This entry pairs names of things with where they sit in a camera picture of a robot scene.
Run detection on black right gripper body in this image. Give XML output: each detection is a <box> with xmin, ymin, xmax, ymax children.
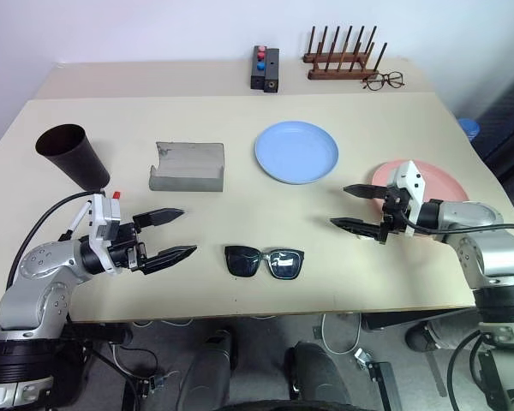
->
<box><xmin>379</xmin><ymin>187</ymin><xmax>412</xmax><ymax>246</ymax></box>

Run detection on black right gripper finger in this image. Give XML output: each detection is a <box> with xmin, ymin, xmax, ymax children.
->
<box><xmin>329</xmin><ymin>217</ymin><xmax>382</xmax><ymax>241</ymax></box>
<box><xmin>344</xmin><ymin>183</ymin><xmax>389</xmax><ymax>200</ymax></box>

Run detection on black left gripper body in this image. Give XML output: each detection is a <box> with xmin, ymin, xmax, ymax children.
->
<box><xmin>107</xmin><ymin>221</ymin><xmax>149</xmax><ymax>274</ymax></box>

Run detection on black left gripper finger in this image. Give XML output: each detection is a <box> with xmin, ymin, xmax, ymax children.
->
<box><xmin>132</xmin><ymin>208</ymin><xmax>185</xmax><ymax>228</ymax></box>
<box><xmin>141</xmin><ymin>245</ymin><xmax>198</xmax><ymax>275</ymax></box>

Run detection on pink plate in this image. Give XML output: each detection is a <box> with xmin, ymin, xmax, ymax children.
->
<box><xmin>371</xmin><ymin>158</ymin><xmax>471</xmax><ymax>207</ymax></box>

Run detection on grey felt glasses case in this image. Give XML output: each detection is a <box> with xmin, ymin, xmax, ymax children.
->
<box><xmin>148</xmin><ymin>140</ymin><xmax>225</xmax><ymax>194</ymax></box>

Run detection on black sunglasses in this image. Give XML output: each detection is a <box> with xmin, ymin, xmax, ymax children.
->
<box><xmin>224</xmin><ymin>245</ymin><xmax>305</xmax><ymax>282</ymax></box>

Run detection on thin white stick black tip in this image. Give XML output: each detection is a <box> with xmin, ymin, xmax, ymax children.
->
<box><xmin>59</xmin><ymin>200</ymin><xmax>92</xmax><ymax>241</ymax></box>

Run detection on blue plate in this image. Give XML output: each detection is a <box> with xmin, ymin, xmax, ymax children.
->
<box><xmin>254</xmin><ymin>120</ymin><xmax>340</xmax><ymax>186</ymax></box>

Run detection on dark brown cup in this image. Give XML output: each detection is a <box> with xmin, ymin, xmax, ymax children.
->
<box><xmin>34</xmin><ymin>123</ymin><xmax>111</xmax><ymax>191</ymax></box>

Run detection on blue bottle cap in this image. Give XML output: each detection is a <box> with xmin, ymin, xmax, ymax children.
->
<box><xmin>457</xmin><ymin>118</ymin><xmax>481</xmax><ymax>138</ymax></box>

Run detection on brown framed eyeglasses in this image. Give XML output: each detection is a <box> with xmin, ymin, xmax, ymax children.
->
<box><xmin>361</xmin><ymin>71</ymin><xmax>406</xmax><ymax>92</ymax></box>

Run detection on brown wooden peg rack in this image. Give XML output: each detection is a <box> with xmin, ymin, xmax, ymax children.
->
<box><xmin>302</xmin><ymin>25</ymin><xmax>389</xmax><ymax>81</ymax></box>

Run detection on dark rounded robot leg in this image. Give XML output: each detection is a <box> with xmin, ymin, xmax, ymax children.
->
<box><xmin>284</xmin><ymin>341</ymin><xmax>352</xmax><ymax>406</ymax></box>
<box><xmin>173</xmin><ymin>328</ymin><xmax>237</xmax><ymax>411</ymax></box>

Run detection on grey rounded foot shape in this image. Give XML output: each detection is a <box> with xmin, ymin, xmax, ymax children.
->
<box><xmin>404</xmin><ymin>319</ymin><xmax>483</xmax><ymax>353</ymax></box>

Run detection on black box with coloured buttons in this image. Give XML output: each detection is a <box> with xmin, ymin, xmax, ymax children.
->
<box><xmin>250</xmin><ymin>45</ymin><xmax>268</xmax><ymax>91</ymax></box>

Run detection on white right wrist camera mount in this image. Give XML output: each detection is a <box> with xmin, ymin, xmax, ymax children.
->
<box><xmin>387</xmin><ymin>160</ymin><xmax>427</xmax><ymax>237</ymax></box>

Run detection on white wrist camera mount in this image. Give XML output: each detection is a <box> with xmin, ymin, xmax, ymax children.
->
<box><xmin>87</xmin><ymin>193</ymin><xmax>123</xmax><ymax>275</ymax></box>
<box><xmin>387</xmin><ymin>160</ymin><xmax>427</xmax><ymax>237</ymax></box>

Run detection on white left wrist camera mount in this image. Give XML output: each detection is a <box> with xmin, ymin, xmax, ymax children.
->
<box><xmin>87</xmin><ymin>193</ymin><xmax>123</xmax><ymax>275</ymax></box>

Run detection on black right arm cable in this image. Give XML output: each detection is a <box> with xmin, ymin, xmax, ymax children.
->
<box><xmin>397</xmin><ymin>211</ymin><xmax>514</xmax><ymax>235</ymax></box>

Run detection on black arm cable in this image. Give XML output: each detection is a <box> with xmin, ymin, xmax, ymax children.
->
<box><xmin>6</xmin><ymin>190</ymin><xmax>96</xmax><ymax>288</ymax></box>
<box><xmin>397</xmin><ymin>211</ymin><xmax>514</xmax><ymax>235</ymax></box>

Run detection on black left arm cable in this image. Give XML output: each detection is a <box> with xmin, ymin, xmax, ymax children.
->
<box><xmin>6</xmin><ymin>190</ymin><xmax>96</xmax><ymax>288</ymax></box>

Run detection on black table frame beam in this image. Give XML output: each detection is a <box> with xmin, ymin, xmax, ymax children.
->
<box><xmin>362</xmin><ymin>307</ymin><xmax>476</xmax><ymax>331</ymax></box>

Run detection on white floor cable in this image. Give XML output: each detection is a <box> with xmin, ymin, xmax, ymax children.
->
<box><xmin>320</xmin><ymin>314</ymin><xmax>363</xmax><ymax>354</ymax></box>

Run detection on metal clamp bracket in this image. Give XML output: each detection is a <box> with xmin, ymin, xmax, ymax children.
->
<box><xmin>353</xmin><ymin>348</ymin><xmax>403</xmax><ymax>411</ymax></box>

